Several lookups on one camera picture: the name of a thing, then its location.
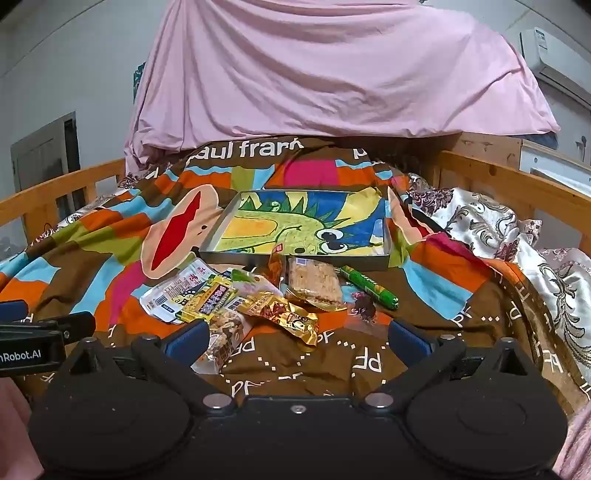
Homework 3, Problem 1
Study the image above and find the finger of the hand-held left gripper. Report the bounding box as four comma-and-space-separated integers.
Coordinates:
0, 300, 29, 322
0, 311, 96, 344

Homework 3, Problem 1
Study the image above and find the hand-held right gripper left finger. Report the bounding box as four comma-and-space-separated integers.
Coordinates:
67, 318, 237, 412

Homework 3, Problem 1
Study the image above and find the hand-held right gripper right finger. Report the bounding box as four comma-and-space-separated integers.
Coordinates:
359, 318, 532, 411

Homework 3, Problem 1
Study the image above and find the clear nut snack packet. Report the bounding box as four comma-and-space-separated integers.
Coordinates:
191, 309, 252, 374

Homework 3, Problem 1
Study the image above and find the yellow green snack packet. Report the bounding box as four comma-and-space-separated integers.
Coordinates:
178, 274, 238, 324

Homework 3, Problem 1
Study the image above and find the blue white snack packet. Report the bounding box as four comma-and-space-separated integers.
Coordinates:
140, 265, 218, 324

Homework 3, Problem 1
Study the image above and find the green sausage stick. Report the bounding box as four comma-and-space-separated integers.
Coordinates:
339, 264, 400, 310

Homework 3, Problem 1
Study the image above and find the green white snack packet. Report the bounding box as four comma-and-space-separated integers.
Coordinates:
228, 268, 284, 301

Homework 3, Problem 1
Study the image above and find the golden snack packet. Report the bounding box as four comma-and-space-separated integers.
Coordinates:
238, 293, 320, 347

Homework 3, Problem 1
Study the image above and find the clear rice cracker packet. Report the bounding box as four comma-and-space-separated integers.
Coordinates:
283, 256, 347, 311

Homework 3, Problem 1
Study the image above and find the orange snack packet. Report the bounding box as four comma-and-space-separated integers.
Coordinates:
269, 244, 289, 289

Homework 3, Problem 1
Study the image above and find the metal tray with cartoon drawing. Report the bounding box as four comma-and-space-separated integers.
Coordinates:
198, 188, 393, 273

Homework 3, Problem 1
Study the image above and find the colourful printed blanket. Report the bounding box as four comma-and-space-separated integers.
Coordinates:
0, 136, 587, 416

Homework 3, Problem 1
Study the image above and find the pink fleece cloth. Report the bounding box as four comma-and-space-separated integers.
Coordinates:
0, 378, 591, 480

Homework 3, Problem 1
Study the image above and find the floral satin quilt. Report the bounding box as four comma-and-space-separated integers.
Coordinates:
60, 173, 591, 370

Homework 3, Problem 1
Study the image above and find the grey door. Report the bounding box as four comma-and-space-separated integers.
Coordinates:
10, 111, 79, 190

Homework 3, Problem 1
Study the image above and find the white cabinet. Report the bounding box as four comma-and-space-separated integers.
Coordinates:
519, 138, 591, 195

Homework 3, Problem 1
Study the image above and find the pink bed sheet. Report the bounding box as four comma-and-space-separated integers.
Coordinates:
124, 0, 561, 174

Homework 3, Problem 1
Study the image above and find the white air conditioner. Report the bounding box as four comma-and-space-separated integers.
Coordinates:
519, 27, 591, 109

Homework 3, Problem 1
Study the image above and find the teal wall poster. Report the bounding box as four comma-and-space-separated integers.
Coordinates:
132, 62, 147, 104

